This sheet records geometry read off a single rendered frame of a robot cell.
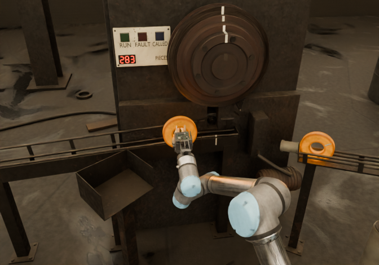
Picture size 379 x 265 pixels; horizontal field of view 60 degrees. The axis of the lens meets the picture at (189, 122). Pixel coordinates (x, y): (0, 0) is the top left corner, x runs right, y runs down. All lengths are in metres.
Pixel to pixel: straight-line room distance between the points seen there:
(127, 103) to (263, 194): 0.91
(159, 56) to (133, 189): 0.64
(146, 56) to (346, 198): 1.74
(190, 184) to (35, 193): 1.62
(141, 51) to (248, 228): 0.96
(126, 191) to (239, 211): 0.67
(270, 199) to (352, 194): 1.68
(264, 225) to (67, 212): 1.64
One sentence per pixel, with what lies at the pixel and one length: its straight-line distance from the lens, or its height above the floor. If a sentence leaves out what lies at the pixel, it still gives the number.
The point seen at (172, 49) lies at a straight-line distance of 1.46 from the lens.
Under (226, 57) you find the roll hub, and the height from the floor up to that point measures 1.16.
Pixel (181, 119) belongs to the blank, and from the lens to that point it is 1.44.
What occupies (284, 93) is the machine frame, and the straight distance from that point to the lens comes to 1.83.
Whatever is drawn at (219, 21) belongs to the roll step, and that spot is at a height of 1.29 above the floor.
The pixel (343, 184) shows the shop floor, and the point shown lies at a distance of 2.73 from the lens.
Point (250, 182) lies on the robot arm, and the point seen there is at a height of 0.84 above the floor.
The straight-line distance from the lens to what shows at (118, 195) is 1.52.
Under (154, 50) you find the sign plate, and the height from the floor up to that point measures 1.13.
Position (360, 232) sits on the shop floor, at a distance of 2.40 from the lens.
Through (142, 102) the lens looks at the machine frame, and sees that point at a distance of 1.66.
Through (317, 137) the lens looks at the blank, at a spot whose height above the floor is 0.76.
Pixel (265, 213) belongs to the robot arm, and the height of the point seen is 0.90.
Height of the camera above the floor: 1.59
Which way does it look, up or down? 29 degrees down
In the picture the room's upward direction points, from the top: straight up
